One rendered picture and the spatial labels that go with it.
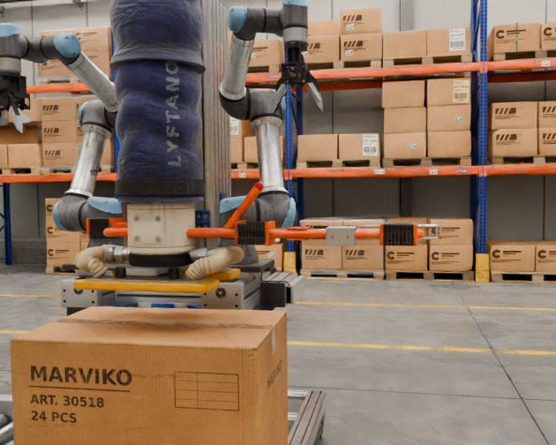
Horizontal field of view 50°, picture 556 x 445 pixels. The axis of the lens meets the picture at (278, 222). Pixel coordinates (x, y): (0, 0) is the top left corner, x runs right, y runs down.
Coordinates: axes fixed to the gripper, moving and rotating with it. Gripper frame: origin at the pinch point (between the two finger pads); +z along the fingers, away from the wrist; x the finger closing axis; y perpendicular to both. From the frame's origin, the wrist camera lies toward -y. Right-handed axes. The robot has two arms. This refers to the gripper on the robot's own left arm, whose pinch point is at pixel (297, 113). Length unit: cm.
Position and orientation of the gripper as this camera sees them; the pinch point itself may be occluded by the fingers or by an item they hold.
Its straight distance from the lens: 183.2
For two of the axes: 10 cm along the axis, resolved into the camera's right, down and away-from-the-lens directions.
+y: -2.0, 0.5, -9.8
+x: 9.8, 0.0, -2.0
